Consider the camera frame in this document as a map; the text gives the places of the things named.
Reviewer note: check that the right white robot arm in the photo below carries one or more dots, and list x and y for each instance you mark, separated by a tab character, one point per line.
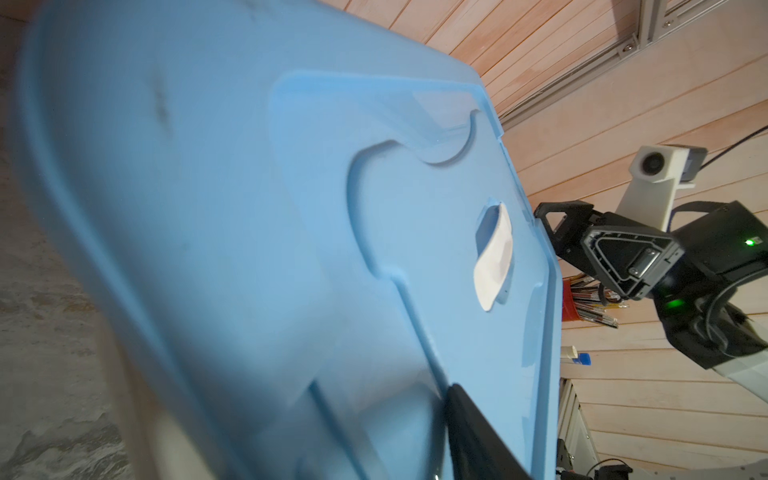
744	372

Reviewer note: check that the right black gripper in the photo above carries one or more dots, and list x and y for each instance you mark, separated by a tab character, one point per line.
690	274

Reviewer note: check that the blue plastic bin lid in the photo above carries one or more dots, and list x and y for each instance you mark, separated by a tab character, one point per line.
302	227

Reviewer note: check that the blue capped test tube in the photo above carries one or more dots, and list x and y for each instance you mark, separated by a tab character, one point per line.
582	358

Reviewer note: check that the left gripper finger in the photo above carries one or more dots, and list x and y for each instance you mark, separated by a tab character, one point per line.
476	450

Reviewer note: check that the red pencil cup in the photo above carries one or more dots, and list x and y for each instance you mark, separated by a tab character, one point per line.
569	311

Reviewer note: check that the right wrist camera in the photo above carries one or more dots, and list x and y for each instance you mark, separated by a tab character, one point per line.
658	172

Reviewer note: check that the white plastic storage bin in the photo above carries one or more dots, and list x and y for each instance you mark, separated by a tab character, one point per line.
157	446

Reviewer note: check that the colored pencils bundle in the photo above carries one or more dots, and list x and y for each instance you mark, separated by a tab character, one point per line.
594	302

